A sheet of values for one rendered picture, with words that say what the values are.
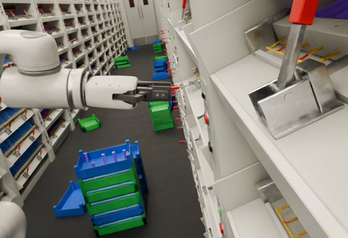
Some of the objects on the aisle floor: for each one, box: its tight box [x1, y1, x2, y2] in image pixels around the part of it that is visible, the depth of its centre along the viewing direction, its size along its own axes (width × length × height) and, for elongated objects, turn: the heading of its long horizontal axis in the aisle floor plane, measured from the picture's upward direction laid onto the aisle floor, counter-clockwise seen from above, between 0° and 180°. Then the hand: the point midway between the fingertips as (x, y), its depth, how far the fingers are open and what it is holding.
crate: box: [53, 181, 88, 217], centre depth 203 cm, size 30×20×8 cm
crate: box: [93, 196, 147, 237], centre depth 177 cm, size 30×20×8 cm
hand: (161, 91), depth 61 cm, fingers open, 3 cm apart
